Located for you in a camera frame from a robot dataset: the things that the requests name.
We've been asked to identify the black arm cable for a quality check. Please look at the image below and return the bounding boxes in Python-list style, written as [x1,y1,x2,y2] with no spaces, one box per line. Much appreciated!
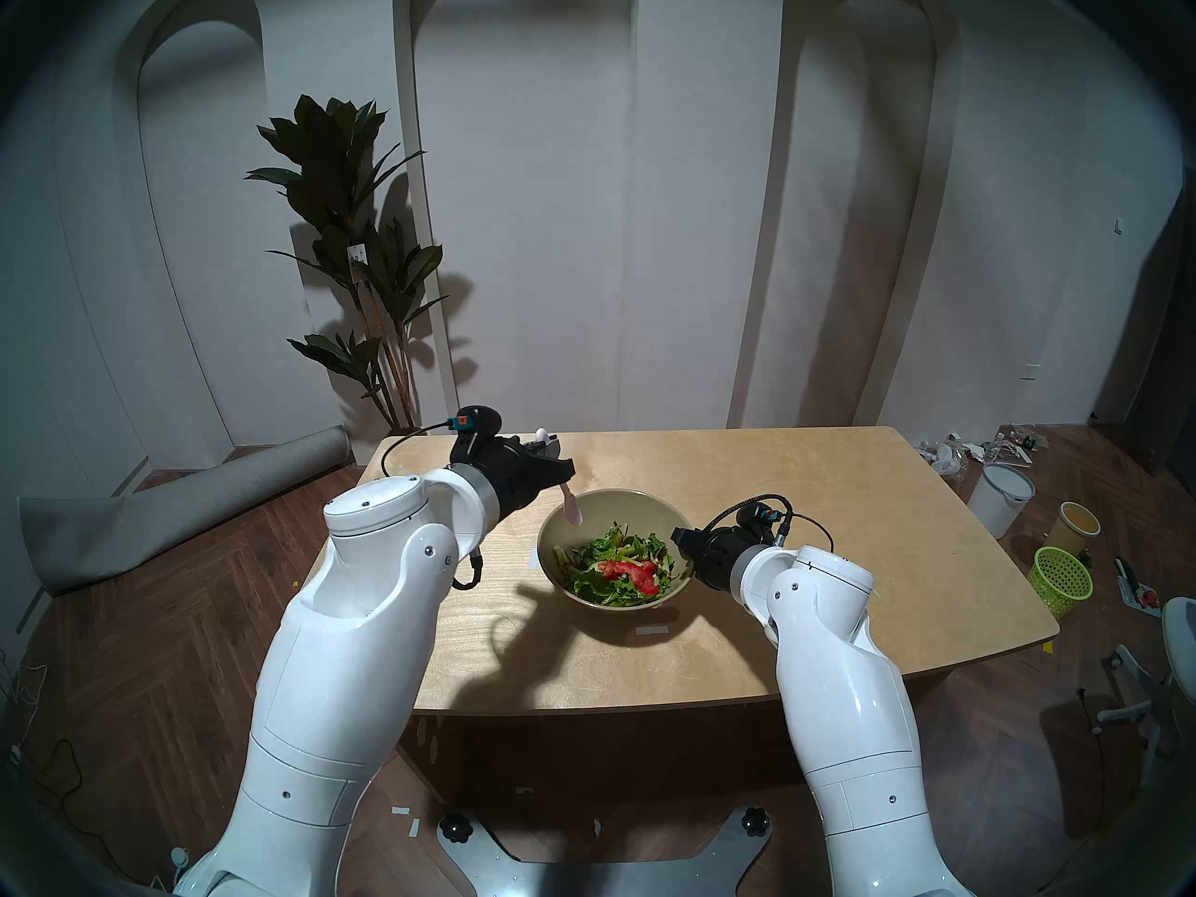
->
[703,494,834,555]
[377,419,487,591]

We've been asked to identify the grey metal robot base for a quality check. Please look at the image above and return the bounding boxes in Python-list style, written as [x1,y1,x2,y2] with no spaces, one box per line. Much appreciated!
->
[437,806,775,897]

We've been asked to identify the tall dark green potted plant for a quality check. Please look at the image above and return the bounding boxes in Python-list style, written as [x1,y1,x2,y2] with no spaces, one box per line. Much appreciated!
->
[245,94,449,436]

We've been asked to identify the white floor cable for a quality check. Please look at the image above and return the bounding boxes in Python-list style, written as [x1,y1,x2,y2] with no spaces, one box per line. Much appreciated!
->
[0,648,50,748]

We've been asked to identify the black floor cable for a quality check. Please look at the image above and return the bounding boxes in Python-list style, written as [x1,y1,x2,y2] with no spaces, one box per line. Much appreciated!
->
[22,736,109,855]

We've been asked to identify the rolled grey floor mat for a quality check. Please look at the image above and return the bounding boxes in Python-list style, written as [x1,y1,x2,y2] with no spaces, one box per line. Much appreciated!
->
[19,425,354,595]

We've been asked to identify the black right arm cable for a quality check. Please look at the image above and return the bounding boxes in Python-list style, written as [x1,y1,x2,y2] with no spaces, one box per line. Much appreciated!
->
[703,494,834,555]

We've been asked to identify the green mesh basket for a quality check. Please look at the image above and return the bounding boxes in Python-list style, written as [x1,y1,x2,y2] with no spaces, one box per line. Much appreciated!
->
[1027,547,1094,619]

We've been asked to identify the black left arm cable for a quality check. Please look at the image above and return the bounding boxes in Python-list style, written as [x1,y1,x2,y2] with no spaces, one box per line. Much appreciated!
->
[377,419,487,591]

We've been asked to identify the pale pink white spoon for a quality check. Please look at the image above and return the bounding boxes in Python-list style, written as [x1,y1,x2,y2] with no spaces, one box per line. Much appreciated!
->
[534,427,584,526]

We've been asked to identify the beige paper cup bin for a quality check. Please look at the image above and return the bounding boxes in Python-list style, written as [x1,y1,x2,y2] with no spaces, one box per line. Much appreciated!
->
[1046,502,1102,558]

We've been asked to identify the crumpled white plastic wrappers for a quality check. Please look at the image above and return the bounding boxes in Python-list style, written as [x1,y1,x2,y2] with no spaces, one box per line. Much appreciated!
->
[916,432,993,477]

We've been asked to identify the white cutting board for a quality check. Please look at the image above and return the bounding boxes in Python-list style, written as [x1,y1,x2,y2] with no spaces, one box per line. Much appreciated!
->
[1117,568,1165,618]

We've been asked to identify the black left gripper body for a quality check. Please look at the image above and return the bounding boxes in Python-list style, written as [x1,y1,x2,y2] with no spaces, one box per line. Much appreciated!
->
[454,434,540,523]

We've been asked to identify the beige green salad bowl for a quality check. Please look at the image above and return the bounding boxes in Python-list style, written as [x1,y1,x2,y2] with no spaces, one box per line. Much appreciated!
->
[537,489,697,612]

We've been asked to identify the white swivel chair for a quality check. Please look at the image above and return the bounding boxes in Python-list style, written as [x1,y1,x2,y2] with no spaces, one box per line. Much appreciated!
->
[1093,596,1196,793]

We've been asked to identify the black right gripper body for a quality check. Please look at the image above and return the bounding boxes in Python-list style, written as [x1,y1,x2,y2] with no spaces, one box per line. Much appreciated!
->
[693,527,760,592]

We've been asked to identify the mixed green salad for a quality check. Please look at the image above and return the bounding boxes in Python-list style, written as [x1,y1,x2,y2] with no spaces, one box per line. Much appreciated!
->
[553,521,676,608]

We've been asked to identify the white plastic bucket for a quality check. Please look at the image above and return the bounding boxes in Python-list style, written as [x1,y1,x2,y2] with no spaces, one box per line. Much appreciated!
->
[967,463,1036,539]

